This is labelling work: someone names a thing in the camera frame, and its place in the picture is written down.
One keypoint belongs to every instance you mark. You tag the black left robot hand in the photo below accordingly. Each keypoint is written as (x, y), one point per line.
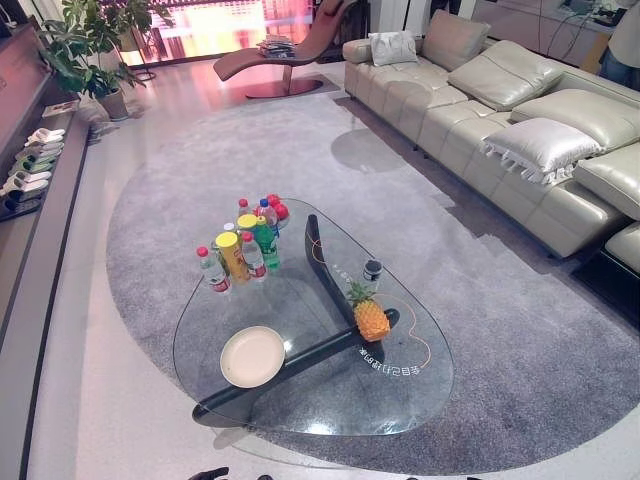
(210, 474)

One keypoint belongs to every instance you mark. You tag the cream round plate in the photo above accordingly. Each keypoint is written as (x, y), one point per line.
(251, 356)

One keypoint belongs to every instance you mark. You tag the red round fruit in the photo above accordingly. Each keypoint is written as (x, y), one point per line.
(274, 199)
(282, 210)

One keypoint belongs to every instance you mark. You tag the glass coffee table black base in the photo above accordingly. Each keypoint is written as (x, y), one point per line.
(320, 345)

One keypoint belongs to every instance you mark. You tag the red-capped water bottle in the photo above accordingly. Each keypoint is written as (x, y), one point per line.
(215, 275)
(243, 205)
(255, 262)

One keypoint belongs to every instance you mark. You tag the yellow chips canister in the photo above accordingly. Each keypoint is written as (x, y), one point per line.
(234, 260)

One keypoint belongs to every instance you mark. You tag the yellow toy pineapple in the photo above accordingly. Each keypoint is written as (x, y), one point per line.
(372, 321)

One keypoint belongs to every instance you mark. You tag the green soda bottle yellow cap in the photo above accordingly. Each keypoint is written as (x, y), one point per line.
(267, 245)

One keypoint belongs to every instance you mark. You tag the white-capped bottle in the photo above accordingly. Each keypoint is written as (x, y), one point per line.
(229, 227)

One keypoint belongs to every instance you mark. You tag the yellow-lidded canister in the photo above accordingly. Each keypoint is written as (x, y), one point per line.
(246, 222)

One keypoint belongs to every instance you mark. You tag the black drink can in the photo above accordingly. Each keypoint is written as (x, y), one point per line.
(372, 275)

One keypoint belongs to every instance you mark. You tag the blue-capped clear bottle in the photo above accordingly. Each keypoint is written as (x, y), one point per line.
(267, 210)

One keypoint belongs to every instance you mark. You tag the long dark wooden bench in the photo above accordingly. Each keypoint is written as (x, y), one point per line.
(45, 215)

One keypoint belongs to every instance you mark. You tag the grey oval rug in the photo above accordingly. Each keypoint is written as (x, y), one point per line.
(210, 150)

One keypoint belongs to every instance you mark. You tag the dark slipper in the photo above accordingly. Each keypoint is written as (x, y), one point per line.
(20, 204)

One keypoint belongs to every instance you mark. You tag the green slipper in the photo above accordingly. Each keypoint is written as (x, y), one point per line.
(35, 162)

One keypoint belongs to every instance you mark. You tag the pale plant pot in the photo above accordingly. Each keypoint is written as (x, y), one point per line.
(113, 104)

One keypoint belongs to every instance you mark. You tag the book with red print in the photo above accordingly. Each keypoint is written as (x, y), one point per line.
(61, 108)

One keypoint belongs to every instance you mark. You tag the beige leather sofa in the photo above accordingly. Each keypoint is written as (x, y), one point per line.
(450, 130)

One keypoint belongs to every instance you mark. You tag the brown curved lounge chair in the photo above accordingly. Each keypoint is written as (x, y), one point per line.
(300, 55)

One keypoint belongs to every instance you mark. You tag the stack of magazines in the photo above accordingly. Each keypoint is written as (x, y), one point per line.
(276, 48)

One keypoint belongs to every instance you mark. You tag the green leafy houseplant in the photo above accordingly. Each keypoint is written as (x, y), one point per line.
(85, 55)

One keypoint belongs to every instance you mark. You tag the large glowing display screen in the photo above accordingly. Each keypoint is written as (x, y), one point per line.
(220, 25)

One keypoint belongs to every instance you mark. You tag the white square throw pillow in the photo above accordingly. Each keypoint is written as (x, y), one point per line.
(394, 48)

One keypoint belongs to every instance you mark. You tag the silver fringed pillow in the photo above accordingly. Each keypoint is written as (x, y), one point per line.
(542, 147)

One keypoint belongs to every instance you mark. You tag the beige leather back cushion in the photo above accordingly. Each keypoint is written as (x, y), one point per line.
(612, 182)
(580, 115)
(505, 75)

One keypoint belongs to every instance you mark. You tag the beige fabric back cushion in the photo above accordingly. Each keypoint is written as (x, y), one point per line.
(456, 37)

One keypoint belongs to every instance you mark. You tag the person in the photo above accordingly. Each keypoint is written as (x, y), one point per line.
(622, 45)

